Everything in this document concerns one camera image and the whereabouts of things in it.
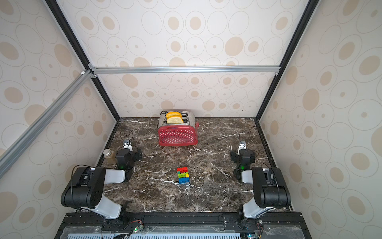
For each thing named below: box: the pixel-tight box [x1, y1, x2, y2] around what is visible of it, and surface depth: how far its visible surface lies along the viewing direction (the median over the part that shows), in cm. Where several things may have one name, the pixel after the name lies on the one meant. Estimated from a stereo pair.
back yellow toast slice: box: [165, 111, 183, 118], surface depth 96 cm
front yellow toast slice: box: [166, 115, 184, 124], surface depth 94 cm
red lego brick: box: [176, 166, 189, 174], surface depth 91 cm
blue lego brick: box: [178, 177, 191, 184], surface depth 88 cm
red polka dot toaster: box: [158, 110, 199, 147], surface depth 97 cm
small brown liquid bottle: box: [103, 148, 117, 169], surface depth 91 cm
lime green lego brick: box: [177, 172, 190, 179], surface depth 89 cm
